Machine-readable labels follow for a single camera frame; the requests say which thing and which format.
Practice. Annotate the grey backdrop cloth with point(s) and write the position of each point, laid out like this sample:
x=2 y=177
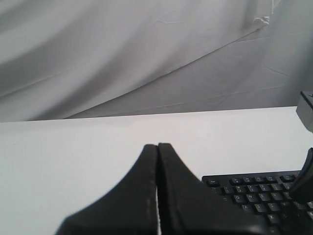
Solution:
x=97 y=58

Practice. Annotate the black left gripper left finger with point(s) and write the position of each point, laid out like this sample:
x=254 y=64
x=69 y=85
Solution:
x=129 y=208

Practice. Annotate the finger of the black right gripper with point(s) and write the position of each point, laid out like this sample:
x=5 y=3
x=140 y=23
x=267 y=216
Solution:
x=302 y=188

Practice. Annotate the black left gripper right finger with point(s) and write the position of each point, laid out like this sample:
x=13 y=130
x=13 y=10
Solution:
x=188 y=207

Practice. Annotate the black Acer keyboard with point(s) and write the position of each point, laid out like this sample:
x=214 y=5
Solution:
x=267 y=196

